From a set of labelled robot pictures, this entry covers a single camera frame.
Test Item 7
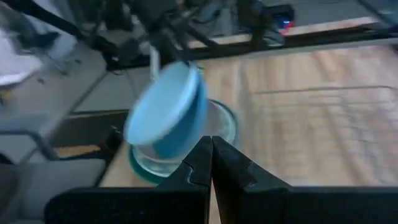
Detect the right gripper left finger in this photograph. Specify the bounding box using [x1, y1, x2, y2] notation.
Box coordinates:
[156, 135, 213, 189]

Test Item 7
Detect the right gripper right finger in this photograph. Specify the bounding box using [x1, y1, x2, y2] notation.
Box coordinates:
[212, 135, 292, 189]

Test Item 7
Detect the plain teal plate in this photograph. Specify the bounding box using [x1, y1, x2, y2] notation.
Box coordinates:
[127, 98, 242, 187]

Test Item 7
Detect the light blue plate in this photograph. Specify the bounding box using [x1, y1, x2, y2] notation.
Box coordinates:
[123, 60, 208, 159]

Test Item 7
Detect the grey chair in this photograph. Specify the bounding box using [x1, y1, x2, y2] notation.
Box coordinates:
[0, 113, 108, 224]

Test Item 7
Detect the black box with coloured lights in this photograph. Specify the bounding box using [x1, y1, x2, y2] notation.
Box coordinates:
[238, 0, 295, 47]

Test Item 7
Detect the black aluminium rig frame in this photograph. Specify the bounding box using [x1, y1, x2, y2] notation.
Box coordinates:
[186, 24, 398, 62]

